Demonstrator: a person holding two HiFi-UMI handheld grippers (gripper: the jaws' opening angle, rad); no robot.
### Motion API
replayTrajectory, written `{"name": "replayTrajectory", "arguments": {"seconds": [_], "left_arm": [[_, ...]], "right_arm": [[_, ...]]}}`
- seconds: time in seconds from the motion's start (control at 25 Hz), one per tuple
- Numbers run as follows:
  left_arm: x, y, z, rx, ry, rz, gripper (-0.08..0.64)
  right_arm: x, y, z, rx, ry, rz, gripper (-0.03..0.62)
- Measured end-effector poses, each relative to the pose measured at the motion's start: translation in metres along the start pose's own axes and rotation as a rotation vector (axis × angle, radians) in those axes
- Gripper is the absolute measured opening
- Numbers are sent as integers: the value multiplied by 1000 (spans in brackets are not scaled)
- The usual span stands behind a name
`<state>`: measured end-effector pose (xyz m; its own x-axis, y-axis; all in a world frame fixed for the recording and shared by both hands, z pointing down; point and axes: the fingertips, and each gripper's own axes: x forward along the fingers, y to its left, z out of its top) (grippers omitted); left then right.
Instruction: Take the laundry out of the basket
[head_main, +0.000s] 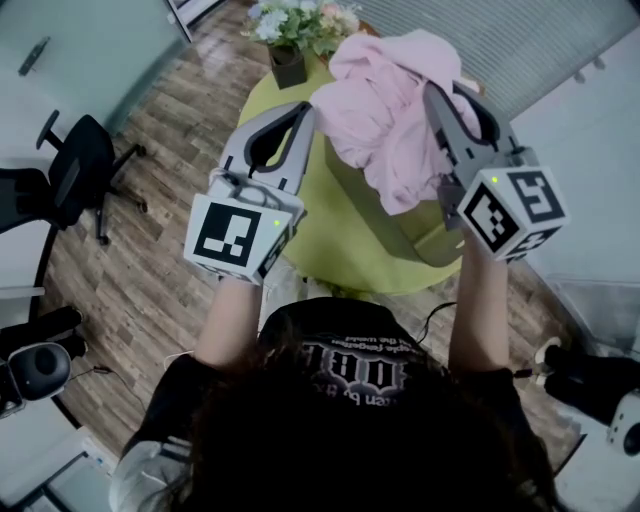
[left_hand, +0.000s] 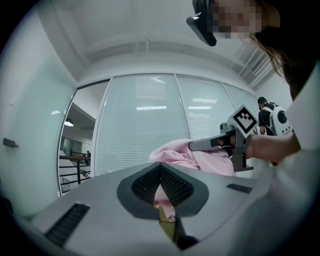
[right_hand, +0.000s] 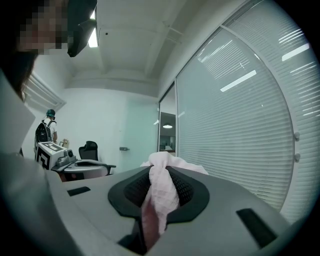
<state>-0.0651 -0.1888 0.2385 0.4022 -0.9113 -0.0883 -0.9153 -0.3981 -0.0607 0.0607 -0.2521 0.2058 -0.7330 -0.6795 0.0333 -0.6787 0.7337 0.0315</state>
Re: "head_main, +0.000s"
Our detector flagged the pink clothes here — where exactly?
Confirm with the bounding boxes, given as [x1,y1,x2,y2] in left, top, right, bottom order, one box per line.
[309,28,481,216]

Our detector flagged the person's black printed t-shirt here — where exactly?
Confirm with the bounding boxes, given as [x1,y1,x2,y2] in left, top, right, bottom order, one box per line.
[124,297,551,512]

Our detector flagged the black office chair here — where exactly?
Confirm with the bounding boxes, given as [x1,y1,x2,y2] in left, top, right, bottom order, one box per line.
[0,167,51,236]
[35,109,150,246]

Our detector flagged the person's left forearm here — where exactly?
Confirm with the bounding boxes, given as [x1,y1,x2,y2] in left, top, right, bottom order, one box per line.
[194,277,264,374]

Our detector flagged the transparent plastic bin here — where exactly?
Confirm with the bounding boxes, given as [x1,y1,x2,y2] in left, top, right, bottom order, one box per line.
[323,132,469,270]

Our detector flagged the white window blinds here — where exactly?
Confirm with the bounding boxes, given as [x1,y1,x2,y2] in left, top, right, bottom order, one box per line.
[349,0,626,121]

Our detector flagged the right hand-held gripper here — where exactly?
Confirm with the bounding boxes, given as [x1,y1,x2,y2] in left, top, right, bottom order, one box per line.
[423,79,572,264]

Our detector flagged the round table with yellow-green tablecloth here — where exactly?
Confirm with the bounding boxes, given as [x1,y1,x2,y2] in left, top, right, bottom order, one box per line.
[237,47,464,296]

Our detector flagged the grey door handle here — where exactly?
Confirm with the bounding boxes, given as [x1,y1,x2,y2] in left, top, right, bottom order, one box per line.
[18,36,51,77]

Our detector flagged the person's right forearm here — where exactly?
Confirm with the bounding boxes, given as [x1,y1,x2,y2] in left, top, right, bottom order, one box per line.
[447,234,511,376]

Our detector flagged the artificial flowers in dark pot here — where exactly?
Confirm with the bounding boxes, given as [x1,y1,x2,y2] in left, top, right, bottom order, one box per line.
[242,0,364,91]

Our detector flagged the frosted glass door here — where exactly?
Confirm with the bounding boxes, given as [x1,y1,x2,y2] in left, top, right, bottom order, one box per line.
[0,0,194,136]

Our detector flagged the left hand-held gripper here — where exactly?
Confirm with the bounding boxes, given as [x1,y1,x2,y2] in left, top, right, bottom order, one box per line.
[182,101,318,287]

